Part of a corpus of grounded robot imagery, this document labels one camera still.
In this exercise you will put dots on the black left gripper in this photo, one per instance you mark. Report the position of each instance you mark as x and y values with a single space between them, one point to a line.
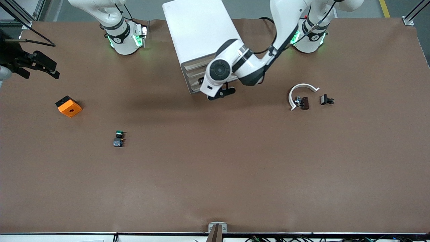
200 81

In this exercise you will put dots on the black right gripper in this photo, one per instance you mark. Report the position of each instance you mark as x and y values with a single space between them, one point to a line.
11 56

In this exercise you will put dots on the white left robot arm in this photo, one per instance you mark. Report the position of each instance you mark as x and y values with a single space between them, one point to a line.
220 69

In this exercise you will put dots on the orange box with hole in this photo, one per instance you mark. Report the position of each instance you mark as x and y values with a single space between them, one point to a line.
70 109

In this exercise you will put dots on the brown table cover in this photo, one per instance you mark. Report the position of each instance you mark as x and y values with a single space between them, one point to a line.
215 168

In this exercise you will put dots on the white curved plastic part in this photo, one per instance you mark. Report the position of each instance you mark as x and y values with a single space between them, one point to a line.
295 88

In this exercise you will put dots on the small brown electrical component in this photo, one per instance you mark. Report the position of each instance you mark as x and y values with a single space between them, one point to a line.
304 103

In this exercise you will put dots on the small black clip part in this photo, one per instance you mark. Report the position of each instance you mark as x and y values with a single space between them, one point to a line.
324 99

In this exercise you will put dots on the aluminium frame profile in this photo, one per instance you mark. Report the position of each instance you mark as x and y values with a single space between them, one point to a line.
408 21
27 24

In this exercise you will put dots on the green push button switch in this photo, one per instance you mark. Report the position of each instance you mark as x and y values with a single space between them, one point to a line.
117 143

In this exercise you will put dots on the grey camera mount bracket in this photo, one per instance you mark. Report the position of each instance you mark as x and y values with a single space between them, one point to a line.
217 232

